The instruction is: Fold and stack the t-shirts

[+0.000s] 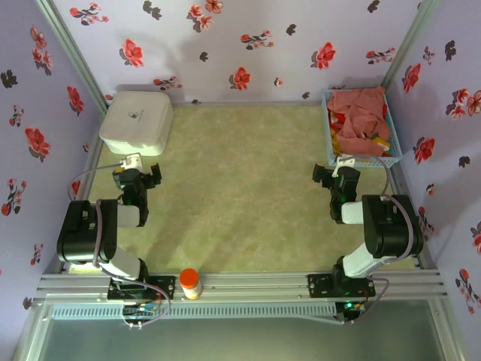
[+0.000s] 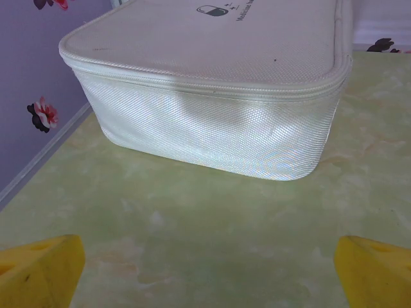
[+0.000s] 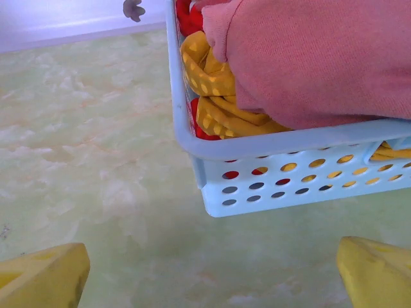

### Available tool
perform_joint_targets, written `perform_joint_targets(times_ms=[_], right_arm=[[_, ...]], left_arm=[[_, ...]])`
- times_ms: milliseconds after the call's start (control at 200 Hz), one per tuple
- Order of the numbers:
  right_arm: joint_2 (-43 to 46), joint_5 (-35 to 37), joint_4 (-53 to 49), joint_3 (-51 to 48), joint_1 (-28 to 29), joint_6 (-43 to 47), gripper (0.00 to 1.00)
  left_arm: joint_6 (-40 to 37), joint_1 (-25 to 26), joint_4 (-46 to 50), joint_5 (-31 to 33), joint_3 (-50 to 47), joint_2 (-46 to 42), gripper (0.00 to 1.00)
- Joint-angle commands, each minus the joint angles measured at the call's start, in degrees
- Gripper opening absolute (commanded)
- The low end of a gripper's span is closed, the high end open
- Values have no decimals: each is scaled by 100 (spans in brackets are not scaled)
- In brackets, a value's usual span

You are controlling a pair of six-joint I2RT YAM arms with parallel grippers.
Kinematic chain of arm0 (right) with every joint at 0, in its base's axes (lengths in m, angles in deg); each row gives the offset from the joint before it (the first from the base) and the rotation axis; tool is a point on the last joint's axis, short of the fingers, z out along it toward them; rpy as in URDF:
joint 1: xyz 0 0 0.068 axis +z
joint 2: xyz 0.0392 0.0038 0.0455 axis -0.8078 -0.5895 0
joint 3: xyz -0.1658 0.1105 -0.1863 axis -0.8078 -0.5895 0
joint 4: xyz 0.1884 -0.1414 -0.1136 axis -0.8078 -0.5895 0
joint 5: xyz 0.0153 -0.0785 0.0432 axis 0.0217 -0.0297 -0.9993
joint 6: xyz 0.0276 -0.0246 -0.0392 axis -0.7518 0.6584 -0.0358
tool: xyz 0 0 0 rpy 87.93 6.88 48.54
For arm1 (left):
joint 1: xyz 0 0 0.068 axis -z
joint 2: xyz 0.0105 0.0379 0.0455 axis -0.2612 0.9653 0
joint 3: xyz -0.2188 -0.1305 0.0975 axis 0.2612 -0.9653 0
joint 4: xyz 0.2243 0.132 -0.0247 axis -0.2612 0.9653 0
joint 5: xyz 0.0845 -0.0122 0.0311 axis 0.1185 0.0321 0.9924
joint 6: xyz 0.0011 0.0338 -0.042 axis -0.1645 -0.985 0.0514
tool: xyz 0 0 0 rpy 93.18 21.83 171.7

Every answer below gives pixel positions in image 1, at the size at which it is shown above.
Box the pink t-shirt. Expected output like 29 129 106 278
325 85 392 157

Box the white lidded plastic box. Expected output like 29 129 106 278
98 91 174 156

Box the yellow t-shirt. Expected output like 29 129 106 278
330 129 391 156

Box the blue plastic basket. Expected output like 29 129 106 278
322 89 404 168

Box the orange pill bottle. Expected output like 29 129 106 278
179 268 204 301

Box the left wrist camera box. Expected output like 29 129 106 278
119 152 144 171

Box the grey left arm cable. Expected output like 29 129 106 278
67 161 172 330

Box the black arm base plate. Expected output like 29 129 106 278
107 275 177 302
307 273 377 299

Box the aluminium frame rail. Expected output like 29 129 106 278
33 271 450 306

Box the aluminium frame post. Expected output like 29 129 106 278
380 0 441 91
35 0 109 113

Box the grey slotted cable duct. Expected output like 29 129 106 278
50 302 337 320

